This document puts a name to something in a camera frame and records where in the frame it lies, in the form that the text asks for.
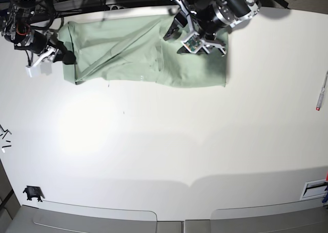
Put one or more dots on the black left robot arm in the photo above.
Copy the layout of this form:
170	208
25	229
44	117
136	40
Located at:
229	13

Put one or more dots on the black and white bit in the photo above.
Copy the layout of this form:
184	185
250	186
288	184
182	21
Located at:
4	148

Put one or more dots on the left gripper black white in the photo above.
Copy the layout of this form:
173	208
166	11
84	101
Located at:
196	23

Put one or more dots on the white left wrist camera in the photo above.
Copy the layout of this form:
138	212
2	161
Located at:
192	43

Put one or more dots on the black hex key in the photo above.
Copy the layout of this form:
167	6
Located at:
4	132

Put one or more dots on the black clamp bracket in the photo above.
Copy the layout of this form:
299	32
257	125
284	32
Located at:
33	192

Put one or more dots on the clear handled screwdriver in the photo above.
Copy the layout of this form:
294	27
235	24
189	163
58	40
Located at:
321	95

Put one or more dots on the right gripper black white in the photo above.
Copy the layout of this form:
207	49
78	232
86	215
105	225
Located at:
36	43

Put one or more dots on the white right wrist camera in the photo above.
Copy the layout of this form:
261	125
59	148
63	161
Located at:
35	71

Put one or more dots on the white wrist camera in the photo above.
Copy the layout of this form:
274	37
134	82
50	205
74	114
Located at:
35	71
192	43

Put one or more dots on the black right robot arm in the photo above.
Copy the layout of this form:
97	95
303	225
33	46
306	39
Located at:
27	25

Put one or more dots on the light green T-shirt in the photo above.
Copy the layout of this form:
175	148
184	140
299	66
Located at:
134	49

